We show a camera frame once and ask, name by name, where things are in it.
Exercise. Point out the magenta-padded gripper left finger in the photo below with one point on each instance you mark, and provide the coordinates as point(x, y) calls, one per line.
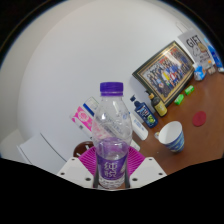
point(75, 171)

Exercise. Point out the white paper gift bag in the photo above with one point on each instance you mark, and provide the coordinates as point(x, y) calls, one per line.
point(193, 45)

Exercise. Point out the long pink box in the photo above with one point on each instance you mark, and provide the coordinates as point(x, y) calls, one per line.
point(81, 118)

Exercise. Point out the flat round red coaster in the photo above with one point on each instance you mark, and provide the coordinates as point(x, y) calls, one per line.
point(199, 119)

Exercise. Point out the white remote control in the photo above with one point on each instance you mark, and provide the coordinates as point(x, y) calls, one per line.
point(221, 69)

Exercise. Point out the clear purple-capped water bottle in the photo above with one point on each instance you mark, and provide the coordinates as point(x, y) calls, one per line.
point(111, 133)

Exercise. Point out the white bottle with blue cap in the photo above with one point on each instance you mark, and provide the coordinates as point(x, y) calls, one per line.
point(140, 128)

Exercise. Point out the blue and white paper cup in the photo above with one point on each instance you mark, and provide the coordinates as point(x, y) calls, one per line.
point(173, 138)

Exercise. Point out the framed group photo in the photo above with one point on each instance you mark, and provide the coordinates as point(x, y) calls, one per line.
point(165, 73)

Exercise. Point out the dark blue pump bottle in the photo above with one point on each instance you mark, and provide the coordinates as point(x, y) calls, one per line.
point(146, 115)

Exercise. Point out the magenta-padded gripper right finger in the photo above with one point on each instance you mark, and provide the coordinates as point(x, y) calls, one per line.
point(148, 171)

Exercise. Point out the amber pump bottle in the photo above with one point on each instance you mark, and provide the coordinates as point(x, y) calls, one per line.
point(159, 106)

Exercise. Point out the small brown snack pack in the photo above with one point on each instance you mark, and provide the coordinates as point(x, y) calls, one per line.
point(211, 69)

